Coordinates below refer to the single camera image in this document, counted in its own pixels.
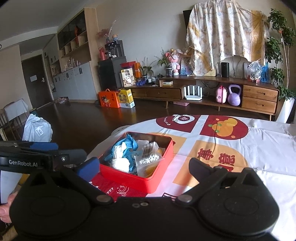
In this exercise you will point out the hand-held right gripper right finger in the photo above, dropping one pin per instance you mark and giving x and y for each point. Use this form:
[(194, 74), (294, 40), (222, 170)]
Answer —
[(200, 168)]

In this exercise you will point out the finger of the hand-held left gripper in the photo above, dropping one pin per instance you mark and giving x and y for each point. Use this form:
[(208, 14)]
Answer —
[(44, 146), (71, 156)]

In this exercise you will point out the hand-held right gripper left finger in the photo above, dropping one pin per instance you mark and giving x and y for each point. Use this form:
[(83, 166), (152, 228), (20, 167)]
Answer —
[(89, 168)]

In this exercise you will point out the blue nitrile glove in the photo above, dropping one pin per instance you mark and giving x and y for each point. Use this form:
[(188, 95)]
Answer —
[(124, 144)]

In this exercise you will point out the red tin box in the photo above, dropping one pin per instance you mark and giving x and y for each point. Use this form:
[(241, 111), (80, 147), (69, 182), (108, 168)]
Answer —
[(138, 183)]

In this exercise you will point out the cotton swab bag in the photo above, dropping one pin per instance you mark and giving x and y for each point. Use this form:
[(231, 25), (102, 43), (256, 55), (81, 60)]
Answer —
[(149, 154)]

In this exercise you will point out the white tissue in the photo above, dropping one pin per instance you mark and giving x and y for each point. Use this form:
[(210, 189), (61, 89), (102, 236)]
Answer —
[(142, 143)]

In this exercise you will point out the person's left hand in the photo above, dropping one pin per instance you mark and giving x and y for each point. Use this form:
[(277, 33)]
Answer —
[(5, 208)]

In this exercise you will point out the white plastic bag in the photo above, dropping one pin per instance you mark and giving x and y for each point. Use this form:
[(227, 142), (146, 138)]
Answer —
[(38, 128)]

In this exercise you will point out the wooden chair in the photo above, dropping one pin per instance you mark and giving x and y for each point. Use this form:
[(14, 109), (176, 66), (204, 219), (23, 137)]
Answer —
[(13, 111)]

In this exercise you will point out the pink slippers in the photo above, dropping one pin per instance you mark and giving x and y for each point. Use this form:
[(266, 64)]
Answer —
[(63, 100)]

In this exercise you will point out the dark wooden door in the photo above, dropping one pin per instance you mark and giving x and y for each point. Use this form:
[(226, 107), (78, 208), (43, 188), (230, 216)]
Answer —
[(34, 88)]

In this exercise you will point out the flat pink box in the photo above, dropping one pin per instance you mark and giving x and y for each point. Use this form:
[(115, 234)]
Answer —
[(181, 103)]

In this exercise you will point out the orange gift box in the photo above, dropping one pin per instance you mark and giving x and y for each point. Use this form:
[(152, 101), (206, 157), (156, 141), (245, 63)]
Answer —
[(108, 99)]

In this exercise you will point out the printed white tablecloth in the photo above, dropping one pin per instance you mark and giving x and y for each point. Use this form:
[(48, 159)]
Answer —
[(266, 148)]

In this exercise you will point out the white router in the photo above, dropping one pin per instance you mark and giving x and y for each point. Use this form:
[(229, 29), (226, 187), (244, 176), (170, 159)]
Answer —
[(193, 95)]

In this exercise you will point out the pink toy suitcase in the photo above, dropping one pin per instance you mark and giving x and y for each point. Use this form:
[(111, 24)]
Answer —
[(221, 95)]

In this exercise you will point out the purple kettlebell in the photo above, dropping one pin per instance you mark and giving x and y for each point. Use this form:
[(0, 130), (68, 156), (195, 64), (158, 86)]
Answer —
[(234, 97)]

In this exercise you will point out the yellow carton box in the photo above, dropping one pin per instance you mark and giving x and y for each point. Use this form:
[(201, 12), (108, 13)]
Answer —
[(126, 98)]

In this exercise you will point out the wooden TV cabinet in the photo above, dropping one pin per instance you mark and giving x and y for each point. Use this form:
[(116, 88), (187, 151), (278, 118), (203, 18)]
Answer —
[(159, 92)]

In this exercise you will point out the black mini fridge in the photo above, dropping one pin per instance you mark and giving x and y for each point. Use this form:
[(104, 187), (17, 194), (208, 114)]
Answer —
[(111, 74)]

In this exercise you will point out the small white box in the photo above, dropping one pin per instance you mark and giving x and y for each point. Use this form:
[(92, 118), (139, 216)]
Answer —
[(166, 82)]

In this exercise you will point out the yellow white printed box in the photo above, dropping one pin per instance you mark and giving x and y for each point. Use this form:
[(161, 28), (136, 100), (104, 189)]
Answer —
[(128, 78)]

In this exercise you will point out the blue toy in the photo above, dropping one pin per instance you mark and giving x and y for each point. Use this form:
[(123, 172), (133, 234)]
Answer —
[(141, 83)]

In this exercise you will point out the clear drinking glass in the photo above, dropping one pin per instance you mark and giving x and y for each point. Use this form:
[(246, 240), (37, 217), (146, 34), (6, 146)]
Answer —
[(218, 69)]

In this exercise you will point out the potted plant patterned vase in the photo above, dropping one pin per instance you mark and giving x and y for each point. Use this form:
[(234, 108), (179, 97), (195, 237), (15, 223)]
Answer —
[(168, 71)]

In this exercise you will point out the black cylinder speaker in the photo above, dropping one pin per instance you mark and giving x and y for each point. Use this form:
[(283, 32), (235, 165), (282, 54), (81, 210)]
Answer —
[(225, 69)]

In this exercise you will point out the red thermos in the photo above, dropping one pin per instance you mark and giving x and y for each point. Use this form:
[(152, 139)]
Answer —
[(101, 54)]

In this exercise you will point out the grey cushioned backrest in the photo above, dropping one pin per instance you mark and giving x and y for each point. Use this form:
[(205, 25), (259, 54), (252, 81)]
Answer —
[(238, 67)]

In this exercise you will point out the pink doll bouquet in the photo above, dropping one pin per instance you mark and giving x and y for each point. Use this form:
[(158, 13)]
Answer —
[(175, 61)]

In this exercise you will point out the small grass plant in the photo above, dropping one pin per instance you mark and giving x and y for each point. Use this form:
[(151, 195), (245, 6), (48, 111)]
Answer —
[(145, 71)]

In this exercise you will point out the clear plastic bag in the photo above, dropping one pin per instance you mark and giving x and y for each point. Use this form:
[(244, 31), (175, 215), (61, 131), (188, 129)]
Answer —
[(254, 70)]

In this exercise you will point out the blue pack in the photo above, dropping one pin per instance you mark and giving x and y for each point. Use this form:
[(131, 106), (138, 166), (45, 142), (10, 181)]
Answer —
[(265, 74)]

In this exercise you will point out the black coffee machine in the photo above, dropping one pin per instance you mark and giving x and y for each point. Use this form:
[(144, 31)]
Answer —
[(115, 48)]

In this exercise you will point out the dried flowers with figurine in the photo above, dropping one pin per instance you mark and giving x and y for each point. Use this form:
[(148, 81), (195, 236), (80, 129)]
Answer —
[(108, 34)]

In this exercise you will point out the floral cloth cover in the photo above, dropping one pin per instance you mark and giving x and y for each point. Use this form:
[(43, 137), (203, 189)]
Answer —
[(222, 34)]

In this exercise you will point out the black television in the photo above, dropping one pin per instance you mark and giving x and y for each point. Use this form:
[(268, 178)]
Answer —
[(186, 19)]

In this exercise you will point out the potted green tree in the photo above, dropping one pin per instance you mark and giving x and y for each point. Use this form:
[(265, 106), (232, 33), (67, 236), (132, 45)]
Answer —
[(277, 23)]

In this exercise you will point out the wooden wall shelving unit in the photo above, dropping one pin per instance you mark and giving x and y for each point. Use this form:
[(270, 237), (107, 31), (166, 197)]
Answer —
[(76, 78)]

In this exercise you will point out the blue picture frame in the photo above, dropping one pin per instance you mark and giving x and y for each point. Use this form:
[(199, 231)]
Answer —
[(186, 67)]

